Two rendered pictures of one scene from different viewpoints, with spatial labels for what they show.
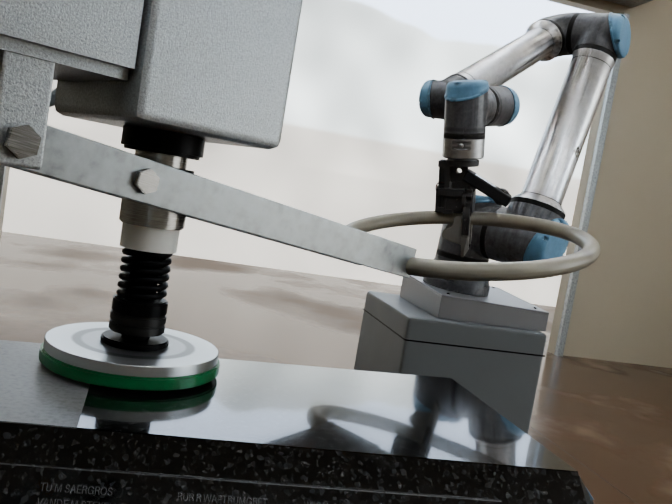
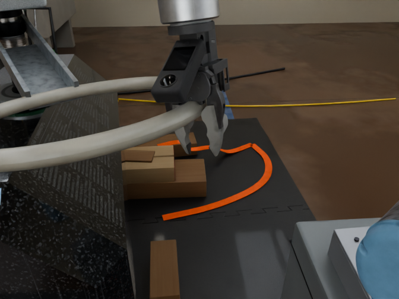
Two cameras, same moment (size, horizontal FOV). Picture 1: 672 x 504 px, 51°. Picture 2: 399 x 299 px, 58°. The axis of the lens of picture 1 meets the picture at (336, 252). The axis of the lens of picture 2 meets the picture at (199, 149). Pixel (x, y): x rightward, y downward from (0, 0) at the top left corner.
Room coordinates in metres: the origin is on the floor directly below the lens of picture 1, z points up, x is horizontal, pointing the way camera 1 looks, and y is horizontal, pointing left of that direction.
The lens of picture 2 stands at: (1.66, -0.79, 1.37)
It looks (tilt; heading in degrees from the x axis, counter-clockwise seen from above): 32 degrees down; 100
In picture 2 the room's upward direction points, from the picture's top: straight up
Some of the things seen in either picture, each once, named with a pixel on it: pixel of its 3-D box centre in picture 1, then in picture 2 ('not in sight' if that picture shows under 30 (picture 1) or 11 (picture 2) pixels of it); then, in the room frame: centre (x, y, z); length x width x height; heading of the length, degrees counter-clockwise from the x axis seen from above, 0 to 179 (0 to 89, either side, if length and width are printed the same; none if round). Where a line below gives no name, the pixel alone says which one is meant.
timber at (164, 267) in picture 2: not in sight; (164, 274); (1.33, 0.20, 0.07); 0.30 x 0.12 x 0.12; 106
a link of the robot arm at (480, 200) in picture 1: (472, 224); not in sight; (1.98, -0.37, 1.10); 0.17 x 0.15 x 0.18; 50
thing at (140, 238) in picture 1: (150, 234); not in sight; (0.87, 0.23, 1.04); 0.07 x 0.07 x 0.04
